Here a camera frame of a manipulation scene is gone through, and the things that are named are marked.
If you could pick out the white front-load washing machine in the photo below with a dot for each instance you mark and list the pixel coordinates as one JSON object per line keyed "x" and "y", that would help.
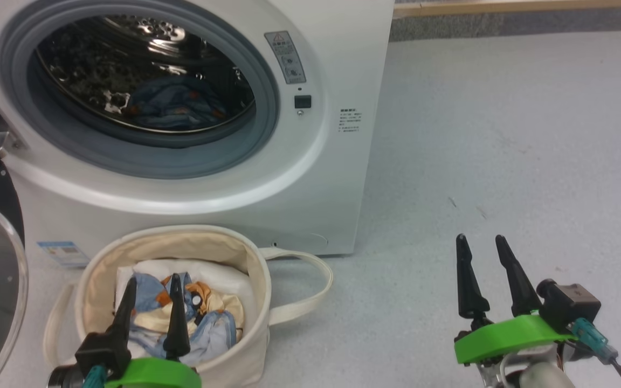
{"x": 310, "y": 178}

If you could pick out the cream canvas laundry basket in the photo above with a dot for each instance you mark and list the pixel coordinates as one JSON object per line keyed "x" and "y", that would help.
{"x": 256, "y": 334}

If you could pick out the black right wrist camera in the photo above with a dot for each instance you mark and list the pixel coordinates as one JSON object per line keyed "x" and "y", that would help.
{"x": 569, "y": 302}

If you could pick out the blue orange patterned garment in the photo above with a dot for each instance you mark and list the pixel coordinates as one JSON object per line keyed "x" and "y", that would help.
{"x": 211, "y": 318}

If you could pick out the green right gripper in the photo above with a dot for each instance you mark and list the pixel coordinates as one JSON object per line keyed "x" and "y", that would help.
{"x": 504, "y": 337}

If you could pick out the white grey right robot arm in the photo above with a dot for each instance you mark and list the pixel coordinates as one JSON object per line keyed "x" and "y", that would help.
{"x": 545, "y": 377}

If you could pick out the blue energy label sticker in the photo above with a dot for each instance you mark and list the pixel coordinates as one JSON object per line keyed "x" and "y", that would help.
{"x": 62, "y": 253}

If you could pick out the wooden floor step strip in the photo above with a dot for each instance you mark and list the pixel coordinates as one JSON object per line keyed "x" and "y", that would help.
{"x": 504, "y": 6}

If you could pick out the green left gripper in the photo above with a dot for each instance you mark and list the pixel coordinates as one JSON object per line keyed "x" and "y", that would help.
{"x": 154, "y": 374}

